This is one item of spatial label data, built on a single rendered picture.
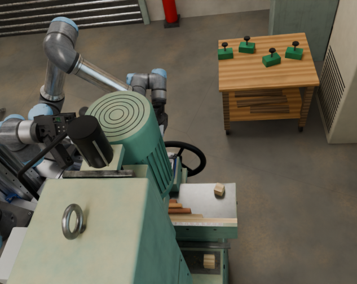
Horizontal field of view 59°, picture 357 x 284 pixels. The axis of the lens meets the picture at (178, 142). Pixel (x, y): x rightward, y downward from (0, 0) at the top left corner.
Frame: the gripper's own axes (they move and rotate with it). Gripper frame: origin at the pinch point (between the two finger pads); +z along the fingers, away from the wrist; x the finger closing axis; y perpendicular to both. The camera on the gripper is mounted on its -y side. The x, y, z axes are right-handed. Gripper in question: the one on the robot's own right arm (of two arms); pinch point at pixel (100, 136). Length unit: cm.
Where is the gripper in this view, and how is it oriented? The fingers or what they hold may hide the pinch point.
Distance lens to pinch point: 97.9
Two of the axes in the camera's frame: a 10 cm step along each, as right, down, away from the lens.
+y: -0.7, -9.7, -2.4
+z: 9.8, -0.3, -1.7
